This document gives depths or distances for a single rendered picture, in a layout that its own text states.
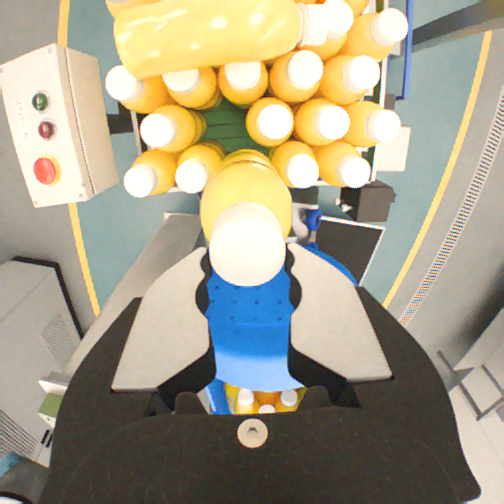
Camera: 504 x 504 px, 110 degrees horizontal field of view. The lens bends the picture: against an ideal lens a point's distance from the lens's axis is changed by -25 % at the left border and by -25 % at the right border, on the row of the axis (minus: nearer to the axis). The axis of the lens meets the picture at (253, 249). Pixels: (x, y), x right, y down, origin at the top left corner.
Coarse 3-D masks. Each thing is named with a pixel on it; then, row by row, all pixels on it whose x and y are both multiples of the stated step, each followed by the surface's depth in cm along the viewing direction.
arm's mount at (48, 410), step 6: (48, 396) 45; (54, 396) 45; (60, 396) 46; (48, 402) 43; (54, 402) 44; (60, 402) 44; (42, 408) 42; (48, 408) 42; (54, 408) 43; (42, 414) 41; (48, 414) 41; (54, 414) 42; (48, 420) 42; (54, 420) 42
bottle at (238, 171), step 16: (224, 160) 22; (240, 160) 18; (256, 160) 19; (224, 176) 15; (240, 176) 14; (256, 176) 14; (272, 176) 15; (208, 192) 15; (224, 192) 14; (240, 192) 13; (256, 192) 13; (272, 192) 14; (288, 192) 16; (208, 208) 14; (224, 208) 13; (240, 208) 13; (256, 208) 13; (272, 208) 14; (288, 208) 15; (208, 224) 14; (288, 224) 15; (208, 240) 15
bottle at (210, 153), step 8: (200, 144) 33; (208, 144) 35; (216, 144) 39; (184, 152) 31; (192, 152) 30; (200, 152) 30; (208, 152) 31; (216, 152) 33; (224, 152) 40; (184, 160) 30; (192, 160) 29; (200, 160) 29; (208, 160) 30; (216, 160) 32; (176, 168) 32; (208, 168) 30; (216, 168) 32; (208, 176) 30
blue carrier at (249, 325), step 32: (320, 256) 42; (224, 288) 35; (256, 288) 35; (288, 288) 35; (224, 320) 29; (256, 320) 29; (288, 320) 29; (224, 352) 25; (256, 352) 25; (256, 384) 26; (288, 384) 26
